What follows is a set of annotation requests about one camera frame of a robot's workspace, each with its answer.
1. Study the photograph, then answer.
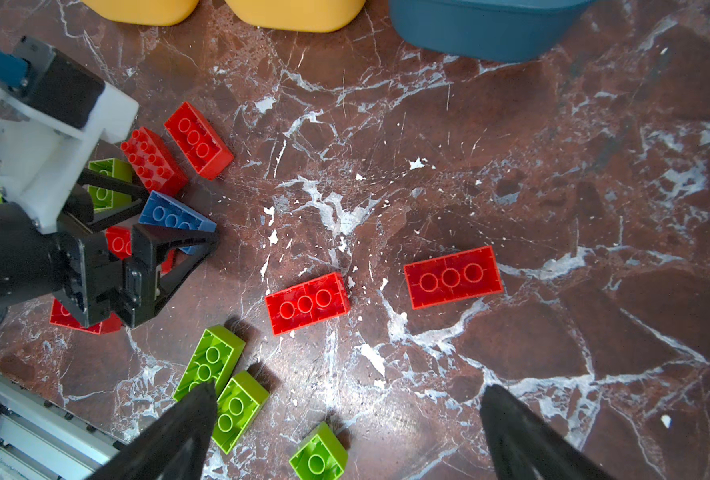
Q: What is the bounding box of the left yellow plastic bin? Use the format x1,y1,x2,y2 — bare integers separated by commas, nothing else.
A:
82,0,199,27

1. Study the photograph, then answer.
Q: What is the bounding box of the yellow plastic bin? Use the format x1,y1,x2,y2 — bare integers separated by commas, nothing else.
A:
226,0,366,33
82,0,199,27

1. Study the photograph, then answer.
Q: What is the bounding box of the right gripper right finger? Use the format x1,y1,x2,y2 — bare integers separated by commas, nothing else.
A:
480,385,611,479

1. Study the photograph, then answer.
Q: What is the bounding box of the teal plastic bin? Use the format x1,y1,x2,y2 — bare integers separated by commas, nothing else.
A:
389,0,592,63

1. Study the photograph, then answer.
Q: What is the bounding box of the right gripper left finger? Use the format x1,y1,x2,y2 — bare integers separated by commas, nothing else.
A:
91,382,218,479

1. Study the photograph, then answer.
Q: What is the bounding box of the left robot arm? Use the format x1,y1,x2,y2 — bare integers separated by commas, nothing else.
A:
0,45,219,328

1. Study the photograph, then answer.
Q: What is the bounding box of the blue lego brick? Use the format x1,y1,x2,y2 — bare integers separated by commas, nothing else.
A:
138,191,217,233

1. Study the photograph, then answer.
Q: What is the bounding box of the small green lego brick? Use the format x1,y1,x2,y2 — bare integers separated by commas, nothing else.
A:
289,422,349,480

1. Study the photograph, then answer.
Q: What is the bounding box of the middle yellow plastic bin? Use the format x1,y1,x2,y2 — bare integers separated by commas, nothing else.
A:
226,0,366,33

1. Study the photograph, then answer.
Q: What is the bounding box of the aluminium front rail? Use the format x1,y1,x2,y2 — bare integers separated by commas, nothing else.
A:
0,374,124,479

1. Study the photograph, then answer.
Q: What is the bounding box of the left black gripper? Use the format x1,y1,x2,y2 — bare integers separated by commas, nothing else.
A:
55,168,219,325

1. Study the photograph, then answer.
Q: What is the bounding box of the red lego brick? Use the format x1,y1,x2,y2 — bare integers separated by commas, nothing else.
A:
404,246,504,310
49,299,123,335
105,226,176,275
165,102,235,180
265,272,351,336
121,127,188,197

